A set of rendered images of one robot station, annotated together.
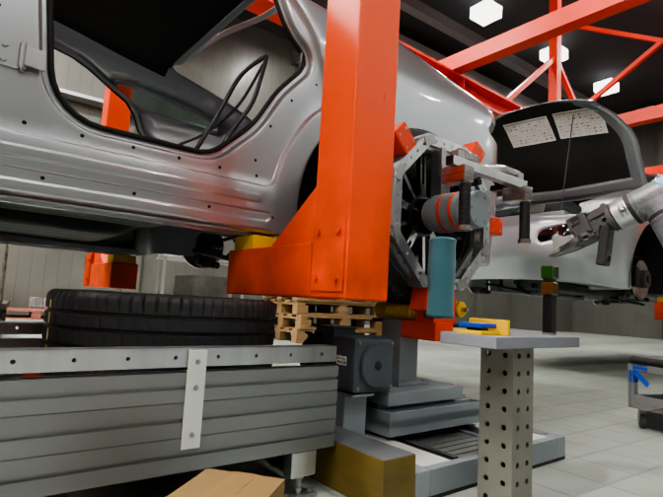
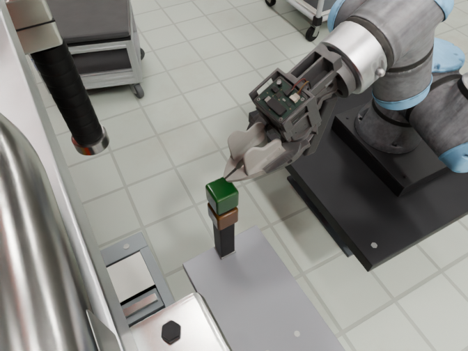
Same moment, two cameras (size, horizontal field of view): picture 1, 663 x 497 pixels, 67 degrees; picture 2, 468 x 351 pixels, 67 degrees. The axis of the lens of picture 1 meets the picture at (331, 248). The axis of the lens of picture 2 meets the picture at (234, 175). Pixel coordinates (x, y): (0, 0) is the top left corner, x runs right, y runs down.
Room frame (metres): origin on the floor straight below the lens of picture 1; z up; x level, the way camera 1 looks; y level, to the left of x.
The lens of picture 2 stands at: (1.47, -0.38, 1.09)
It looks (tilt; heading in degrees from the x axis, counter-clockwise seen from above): 53 degrees down; 278
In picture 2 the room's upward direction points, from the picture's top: straight up
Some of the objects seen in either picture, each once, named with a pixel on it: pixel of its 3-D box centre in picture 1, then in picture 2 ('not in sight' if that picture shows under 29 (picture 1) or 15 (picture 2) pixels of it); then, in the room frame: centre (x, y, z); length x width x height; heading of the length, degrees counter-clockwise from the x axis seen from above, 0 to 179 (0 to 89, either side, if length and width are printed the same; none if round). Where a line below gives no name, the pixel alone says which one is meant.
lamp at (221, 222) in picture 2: (550, 288); (223, 212); (1.53, -0.68, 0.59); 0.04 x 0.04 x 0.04; 38
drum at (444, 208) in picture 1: (455, 212); not in sight; (1.72, -0.43, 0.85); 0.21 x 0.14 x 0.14; 38
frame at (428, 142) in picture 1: (439, 214); not in sight; (1.78, -0.38, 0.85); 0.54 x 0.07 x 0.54; 128
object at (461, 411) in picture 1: (402, 407); not in sight; (1.93, -0.30, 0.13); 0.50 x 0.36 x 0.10; 128
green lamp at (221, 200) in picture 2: (550, 272); (222, 195); (1.53, -0.68, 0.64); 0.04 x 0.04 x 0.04; 38
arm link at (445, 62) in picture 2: not in sight; (418, 79); (1.12, -1.16, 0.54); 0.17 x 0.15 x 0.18; 116
